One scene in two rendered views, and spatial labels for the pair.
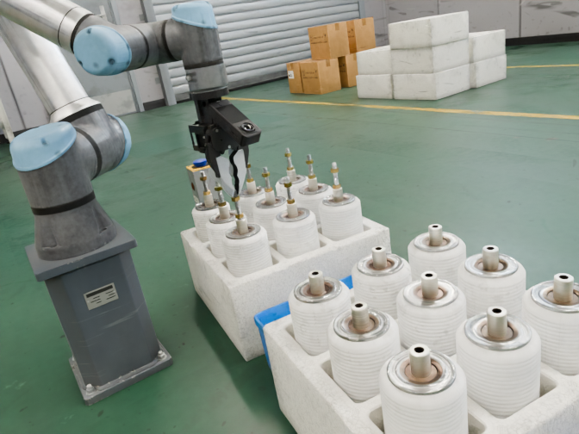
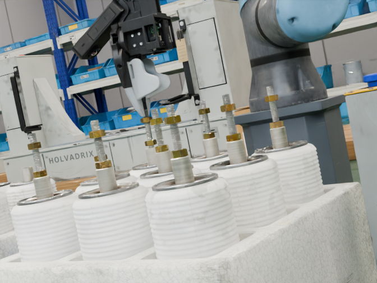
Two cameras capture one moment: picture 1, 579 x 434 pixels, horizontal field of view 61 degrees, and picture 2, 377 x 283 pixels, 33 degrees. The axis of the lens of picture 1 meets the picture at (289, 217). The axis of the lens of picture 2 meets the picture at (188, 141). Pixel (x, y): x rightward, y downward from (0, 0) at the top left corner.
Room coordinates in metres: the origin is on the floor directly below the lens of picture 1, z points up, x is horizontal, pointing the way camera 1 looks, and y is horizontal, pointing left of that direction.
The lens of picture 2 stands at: (1.87, -0.37, 0.33)
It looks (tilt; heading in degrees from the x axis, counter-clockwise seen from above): 3 degrees down; 149
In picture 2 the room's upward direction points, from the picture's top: 11 degrees counter-clockwise
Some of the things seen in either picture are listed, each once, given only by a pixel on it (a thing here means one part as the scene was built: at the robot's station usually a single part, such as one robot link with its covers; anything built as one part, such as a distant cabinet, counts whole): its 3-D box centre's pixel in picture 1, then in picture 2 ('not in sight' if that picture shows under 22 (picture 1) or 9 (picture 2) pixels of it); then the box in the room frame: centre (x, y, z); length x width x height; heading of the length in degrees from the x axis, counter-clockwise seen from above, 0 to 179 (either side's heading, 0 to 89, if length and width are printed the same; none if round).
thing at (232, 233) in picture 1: (243, 232); (155, 164); (0.95, 0.10, 0.25); 0.08 x 0.08 x 0.01
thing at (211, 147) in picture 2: (224, 212); (211, 149); (1.06, 0.15, 0.26); 0.02 x 0.02 x 0.03
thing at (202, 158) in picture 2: (225, 217); (212, 157); (1.06, 0.15, 0.25); 0.08 x 0.08 x 0.01
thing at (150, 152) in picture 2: (241, 226); (153, 157); (0.95, 0.10, 0.26); 0.02 x 0.02 x 0.03
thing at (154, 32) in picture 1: (145, 45); not in sight; (0.97, 0.21, 0.64); 0.11 x 0.11 x 0.08; 73
